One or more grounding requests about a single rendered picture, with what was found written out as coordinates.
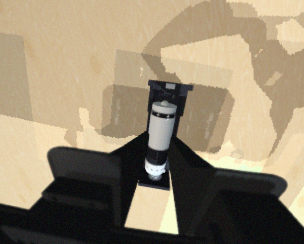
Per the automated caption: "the grey and black battery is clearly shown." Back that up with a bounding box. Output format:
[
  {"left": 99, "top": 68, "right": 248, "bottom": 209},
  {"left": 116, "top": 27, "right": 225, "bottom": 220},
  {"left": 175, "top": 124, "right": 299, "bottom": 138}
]
[{"left": 145, "top": 100, "right": 177, "bottom": 175}]

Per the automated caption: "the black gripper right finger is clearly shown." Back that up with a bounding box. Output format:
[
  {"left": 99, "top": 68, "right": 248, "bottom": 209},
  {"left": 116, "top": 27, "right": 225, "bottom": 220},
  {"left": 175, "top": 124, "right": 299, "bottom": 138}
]
[{"left": 168, "top": 134, "right": 288, "bottom": 236}]

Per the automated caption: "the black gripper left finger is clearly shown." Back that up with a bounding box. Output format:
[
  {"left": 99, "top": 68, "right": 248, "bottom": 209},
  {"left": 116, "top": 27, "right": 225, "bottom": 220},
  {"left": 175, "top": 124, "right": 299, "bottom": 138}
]
[{"left": 47, "top": 131, "right": 149, "bottom": 227}]

